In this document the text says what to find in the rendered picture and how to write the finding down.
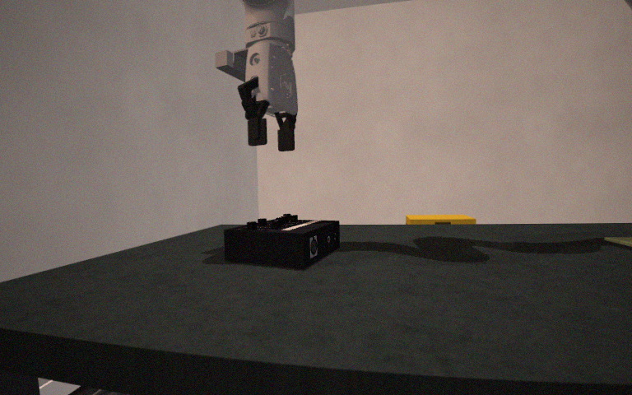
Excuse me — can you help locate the black lighting desk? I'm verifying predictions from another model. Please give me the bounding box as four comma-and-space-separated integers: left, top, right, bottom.
224, 214, 340, 270

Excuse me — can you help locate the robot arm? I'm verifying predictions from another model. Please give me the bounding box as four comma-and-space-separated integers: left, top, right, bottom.
215, 0, 295, 82

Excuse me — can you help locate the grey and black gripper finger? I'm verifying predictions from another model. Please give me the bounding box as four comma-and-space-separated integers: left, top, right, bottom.
238, 77, 269, 146
274, 112, 297, 151

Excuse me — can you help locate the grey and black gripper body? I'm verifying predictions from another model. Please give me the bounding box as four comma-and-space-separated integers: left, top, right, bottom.
245, 42, 298, 117

